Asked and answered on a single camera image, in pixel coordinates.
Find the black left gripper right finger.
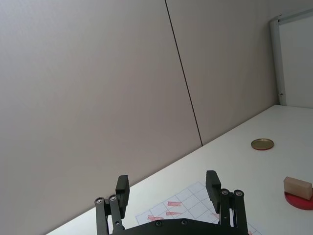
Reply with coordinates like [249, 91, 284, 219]
[205, 170, 247, 235]

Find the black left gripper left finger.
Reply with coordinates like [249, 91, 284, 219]
[94, 174, 130, 235]

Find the grid paper with red marks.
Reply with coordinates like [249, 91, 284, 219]
[134, 181, 260, 235]

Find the round gold metal lid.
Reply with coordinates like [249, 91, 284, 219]
[250, 138, 274, 151]

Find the beige rectangular block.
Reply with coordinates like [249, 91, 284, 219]
[283, 176, 313, 200]

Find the red round disc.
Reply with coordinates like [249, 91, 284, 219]
[284, 190, 313, 211]

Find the white framed panel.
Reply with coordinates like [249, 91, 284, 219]
[269, 8, 313, 109]

